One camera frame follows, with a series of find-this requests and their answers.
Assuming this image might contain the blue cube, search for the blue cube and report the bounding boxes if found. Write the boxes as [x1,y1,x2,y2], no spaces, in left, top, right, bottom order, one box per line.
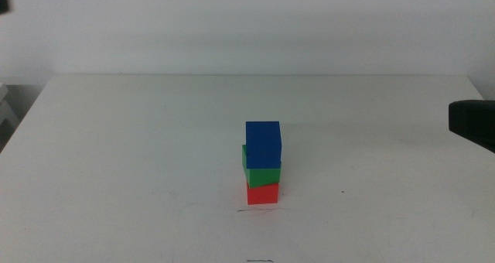
[245,121,283,170]

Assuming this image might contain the green cube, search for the green cube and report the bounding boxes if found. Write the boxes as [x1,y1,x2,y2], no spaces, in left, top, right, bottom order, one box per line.
[241,144,282,190]

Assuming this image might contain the red cube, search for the red cube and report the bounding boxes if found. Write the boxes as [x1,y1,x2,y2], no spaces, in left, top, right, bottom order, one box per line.
[246,180,280,206]

